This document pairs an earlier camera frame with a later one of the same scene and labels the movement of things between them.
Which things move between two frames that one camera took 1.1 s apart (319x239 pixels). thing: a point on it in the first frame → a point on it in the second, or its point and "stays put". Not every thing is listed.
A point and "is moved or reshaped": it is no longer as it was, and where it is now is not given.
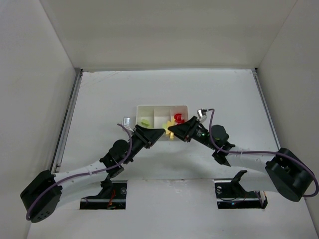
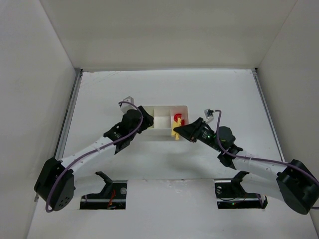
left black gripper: [143, 136] → [140, 119]
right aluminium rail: [266, 108] stays put
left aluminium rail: [62, 139] stays put
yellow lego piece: [170, 123] is moved or reshaped
